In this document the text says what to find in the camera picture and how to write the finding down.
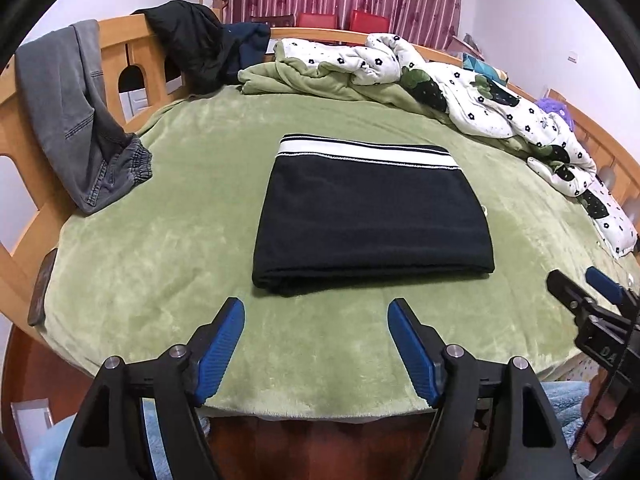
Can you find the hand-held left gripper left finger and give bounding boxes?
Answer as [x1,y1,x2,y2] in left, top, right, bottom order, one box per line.
[54,296,247,480]

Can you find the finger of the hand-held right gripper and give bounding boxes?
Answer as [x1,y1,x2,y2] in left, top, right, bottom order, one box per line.
[546,270,599,319]
[585,266,640,311]

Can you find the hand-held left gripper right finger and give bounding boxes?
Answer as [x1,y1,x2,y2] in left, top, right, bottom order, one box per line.
[386,297,581,480]

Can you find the black pants with white stripe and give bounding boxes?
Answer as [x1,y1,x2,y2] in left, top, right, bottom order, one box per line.
[251,133,496,297]

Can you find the person's right hand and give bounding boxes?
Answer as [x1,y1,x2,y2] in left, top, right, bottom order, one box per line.
[580,377,621,461]

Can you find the person's light blue trousers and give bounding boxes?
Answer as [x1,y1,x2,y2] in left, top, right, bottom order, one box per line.
[30,380,596,480]

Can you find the green plush bed blanket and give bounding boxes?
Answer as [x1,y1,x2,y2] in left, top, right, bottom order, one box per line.
[37,82,638,421]

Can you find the purple fluffy item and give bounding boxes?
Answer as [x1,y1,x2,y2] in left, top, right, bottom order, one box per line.
[534,97,571,118]

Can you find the white box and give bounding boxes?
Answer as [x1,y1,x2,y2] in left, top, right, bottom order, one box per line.
[10,400,53,428]

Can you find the white floral quilt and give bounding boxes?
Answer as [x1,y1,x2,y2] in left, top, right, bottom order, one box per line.
[237,32,638,260]

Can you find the grey jeans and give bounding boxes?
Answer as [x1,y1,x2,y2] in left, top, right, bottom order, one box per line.
[15,19,153,217]

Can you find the navy blue garment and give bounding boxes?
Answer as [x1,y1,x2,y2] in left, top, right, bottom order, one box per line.
[220,22,272,73]

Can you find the black jacket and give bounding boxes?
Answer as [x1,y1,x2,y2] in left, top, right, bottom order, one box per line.
[131,1,241,96]

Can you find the red chair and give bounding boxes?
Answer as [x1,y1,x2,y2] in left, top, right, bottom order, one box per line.
[297,12,342,29]
[349,9,392,34]

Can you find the wooden bed frame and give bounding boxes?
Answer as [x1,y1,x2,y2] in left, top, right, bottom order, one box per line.
[0,12,640,341]

